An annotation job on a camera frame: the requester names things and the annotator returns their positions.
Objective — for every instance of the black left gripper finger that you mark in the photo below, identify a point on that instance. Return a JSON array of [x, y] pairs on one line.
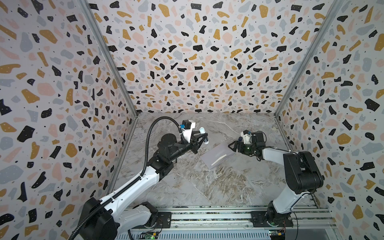
[[196, 146], [197, 137]]

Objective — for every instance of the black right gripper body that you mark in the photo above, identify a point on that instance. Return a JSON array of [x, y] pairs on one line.
[[240, 147]]

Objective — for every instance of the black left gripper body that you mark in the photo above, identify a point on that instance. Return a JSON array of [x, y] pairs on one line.
[[191, 146]]

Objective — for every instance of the lavender envelope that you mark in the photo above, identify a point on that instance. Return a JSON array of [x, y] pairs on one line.
[[214, 157]]

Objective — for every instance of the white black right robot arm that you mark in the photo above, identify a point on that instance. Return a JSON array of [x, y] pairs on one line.
[[301, 173]]

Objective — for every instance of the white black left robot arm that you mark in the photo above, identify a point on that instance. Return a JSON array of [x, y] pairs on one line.
[[109, 217]]

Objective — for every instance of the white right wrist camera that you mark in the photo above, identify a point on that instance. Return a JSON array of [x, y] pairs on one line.
[[246, 136]]

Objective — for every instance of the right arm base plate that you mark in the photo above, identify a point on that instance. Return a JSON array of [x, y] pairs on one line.
[[265, 219]]

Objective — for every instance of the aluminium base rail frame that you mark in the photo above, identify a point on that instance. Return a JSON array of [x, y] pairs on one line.
[[234, 223]]

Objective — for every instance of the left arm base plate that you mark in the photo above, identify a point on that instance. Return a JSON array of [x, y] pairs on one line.
[[160, 220]]

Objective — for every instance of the right aluminium corner post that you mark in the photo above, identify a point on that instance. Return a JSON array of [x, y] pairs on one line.
[[331, 14]]

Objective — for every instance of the aluminium corner post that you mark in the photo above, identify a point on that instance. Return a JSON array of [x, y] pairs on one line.
[[331, 14], [84, 5]]

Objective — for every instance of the left aluminium corner post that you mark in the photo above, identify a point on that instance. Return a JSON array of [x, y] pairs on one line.
[[84, 5]]

